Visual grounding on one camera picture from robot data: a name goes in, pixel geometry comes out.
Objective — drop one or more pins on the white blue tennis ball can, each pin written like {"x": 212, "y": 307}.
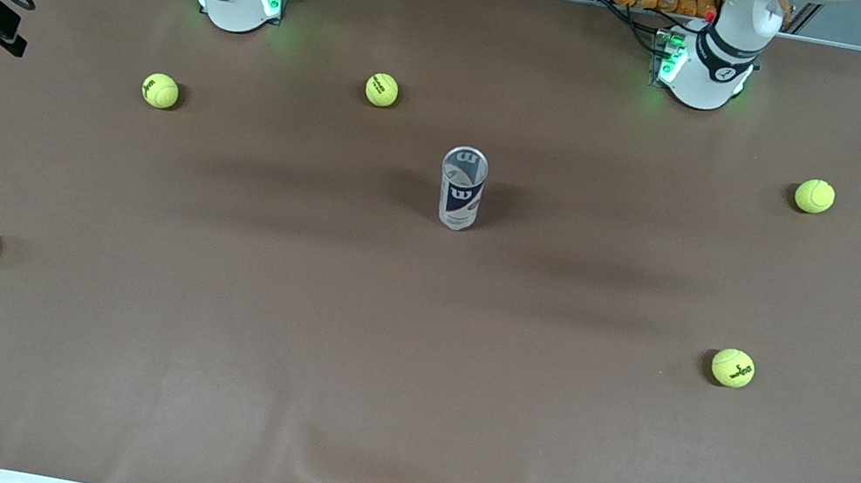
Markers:
{"x": 461, "y": 194}

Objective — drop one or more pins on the brown table mat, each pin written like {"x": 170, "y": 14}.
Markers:
{"x": 406, "y": 379}

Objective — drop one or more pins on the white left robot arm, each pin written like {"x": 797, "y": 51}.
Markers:
{"x": 706, "y": 82}

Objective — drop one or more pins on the yellow tennis ball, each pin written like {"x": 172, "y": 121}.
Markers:
{"x": 160, "y": 90}
{"x": 732, "y": 367}
{"x": 815, "y": 196}
{"x": 382, "y": 90}

